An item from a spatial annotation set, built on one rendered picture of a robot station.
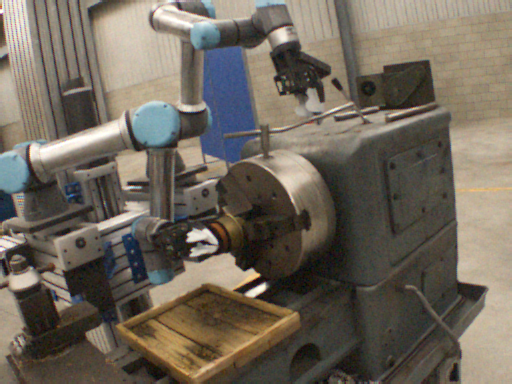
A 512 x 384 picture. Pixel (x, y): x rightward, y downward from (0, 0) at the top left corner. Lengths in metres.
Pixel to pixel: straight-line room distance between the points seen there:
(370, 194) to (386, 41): 10.37
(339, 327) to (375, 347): 0.14
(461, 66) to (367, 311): 10.05
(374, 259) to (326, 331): 0.22
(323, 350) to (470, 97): 10.15
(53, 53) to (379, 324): 1.38
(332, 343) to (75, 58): 1.28
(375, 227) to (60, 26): 1.27
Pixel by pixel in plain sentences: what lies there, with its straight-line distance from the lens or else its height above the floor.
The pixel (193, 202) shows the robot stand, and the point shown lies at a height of 1.07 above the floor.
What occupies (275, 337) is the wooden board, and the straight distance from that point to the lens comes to 1.02.
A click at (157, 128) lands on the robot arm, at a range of 1.16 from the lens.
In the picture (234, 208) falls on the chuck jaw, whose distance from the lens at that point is 1.12.
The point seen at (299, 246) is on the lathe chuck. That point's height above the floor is 1.03.
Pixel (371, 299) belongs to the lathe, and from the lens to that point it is 1.22.
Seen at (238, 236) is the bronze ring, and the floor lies 1.08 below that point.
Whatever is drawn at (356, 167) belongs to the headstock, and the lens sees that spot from 1.10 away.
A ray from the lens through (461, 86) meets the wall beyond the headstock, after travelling 11.10.
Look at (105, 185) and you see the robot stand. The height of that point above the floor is 1.18.
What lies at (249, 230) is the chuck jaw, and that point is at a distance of 1.06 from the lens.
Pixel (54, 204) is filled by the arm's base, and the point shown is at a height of 1.19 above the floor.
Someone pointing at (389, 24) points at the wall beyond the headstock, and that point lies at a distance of 11.49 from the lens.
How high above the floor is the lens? 1.40
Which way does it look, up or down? 13 degrees down
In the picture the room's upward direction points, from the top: 10 degrees counter-clockwise
